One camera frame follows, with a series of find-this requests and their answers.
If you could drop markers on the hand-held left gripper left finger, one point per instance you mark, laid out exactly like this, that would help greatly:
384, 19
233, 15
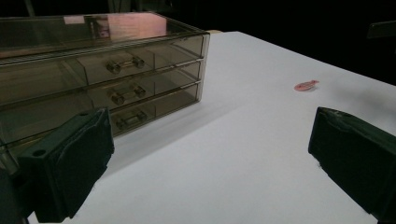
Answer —
68, 161

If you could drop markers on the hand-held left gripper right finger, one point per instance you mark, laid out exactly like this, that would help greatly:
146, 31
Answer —
358, 161

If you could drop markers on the pink fish hair clip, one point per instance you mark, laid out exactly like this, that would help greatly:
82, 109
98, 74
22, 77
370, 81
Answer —
305, 86

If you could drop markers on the smoky acrylic drawer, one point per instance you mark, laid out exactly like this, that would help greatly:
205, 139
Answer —
62, 104
169, 102
46, 74

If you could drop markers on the smoky acrylic drawer box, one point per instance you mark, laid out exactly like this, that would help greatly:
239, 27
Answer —
130, 25

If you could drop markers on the white table sheet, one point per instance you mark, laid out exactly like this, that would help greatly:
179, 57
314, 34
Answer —
233, 140

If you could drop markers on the dark grey bar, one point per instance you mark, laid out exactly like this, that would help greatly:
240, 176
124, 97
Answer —
383, 29

